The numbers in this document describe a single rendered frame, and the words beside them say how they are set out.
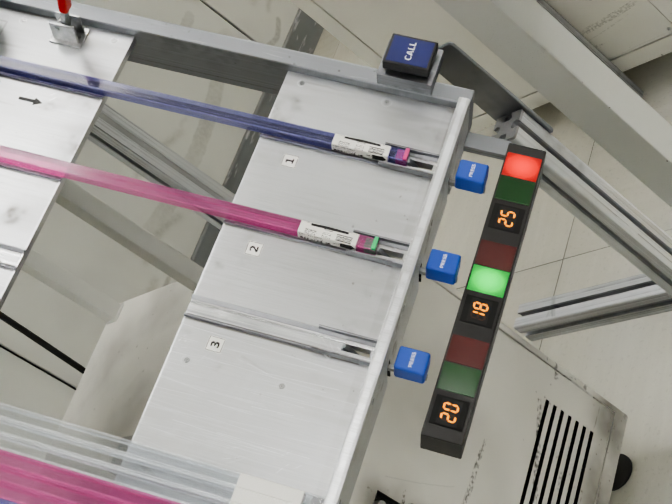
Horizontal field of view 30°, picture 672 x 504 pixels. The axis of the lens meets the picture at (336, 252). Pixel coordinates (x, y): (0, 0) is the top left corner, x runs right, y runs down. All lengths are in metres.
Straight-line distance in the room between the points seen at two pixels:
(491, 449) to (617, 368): 0.44
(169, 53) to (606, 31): 1.13
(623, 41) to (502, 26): 0.83
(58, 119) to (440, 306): 0.58
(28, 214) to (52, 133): 0.10
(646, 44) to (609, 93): 0.72
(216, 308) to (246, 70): 0.31
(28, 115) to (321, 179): 0.33
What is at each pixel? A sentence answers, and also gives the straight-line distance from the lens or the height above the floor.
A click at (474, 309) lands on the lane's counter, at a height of 0.66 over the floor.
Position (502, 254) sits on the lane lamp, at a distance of 1.25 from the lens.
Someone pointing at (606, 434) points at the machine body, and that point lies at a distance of 1.87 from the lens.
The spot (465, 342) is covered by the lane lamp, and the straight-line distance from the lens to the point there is 1.20.
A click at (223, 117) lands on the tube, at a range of 1.33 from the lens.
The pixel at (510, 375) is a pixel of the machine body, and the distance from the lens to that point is 1.74.
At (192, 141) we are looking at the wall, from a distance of 3.53.
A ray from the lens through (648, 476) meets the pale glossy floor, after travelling 1.93.
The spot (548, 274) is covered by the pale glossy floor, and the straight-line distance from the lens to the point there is 2.33.
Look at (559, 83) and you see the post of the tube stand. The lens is 1.63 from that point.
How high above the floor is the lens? 1.32
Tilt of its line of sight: 26 degrees down
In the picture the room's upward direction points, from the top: 55 degrees counter-clockwise
